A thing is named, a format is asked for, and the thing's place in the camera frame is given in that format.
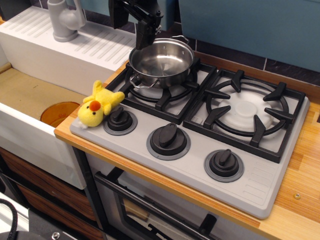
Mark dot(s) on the white toy sink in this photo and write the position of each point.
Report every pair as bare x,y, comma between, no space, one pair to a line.
37,71

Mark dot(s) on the orange plastic plate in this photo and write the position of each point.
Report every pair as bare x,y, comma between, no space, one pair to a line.
57,113

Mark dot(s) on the black right stove knob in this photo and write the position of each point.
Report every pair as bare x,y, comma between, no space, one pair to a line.
224,166

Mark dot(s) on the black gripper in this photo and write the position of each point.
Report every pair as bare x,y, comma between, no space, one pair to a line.
148,13

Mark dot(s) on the black middle stove knob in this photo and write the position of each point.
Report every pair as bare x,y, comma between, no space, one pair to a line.
168,142

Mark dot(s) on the yellow stuffed duck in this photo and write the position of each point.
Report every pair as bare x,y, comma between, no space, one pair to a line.
98,105

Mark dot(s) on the black left burner grate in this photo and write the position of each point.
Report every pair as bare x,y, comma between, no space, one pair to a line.
171,104

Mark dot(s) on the stainless steel pan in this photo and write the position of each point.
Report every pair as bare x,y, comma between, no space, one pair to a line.
164,64

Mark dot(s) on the black left stove knob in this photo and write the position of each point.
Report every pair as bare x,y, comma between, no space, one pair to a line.
120,122

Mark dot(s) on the black stove knob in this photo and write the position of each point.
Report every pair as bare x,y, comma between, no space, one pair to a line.
120,122
168,142
224,166

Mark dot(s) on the black burner grate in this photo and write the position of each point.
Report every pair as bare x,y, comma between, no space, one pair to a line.
253,115
171,104

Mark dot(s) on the grey toy stove top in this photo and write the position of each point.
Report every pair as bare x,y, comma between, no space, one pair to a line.
254,193

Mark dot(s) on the grey toy faucet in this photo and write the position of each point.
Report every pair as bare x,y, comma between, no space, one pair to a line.
65,22

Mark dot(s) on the oven door with black handle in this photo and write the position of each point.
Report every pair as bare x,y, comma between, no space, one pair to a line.
144,211

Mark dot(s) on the black right burner grate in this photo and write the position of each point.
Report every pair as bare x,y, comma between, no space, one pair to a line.
253,115

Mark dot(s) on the wooden drawer cabinet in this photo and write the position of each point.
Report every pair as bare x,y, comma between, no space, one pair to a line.
61,202

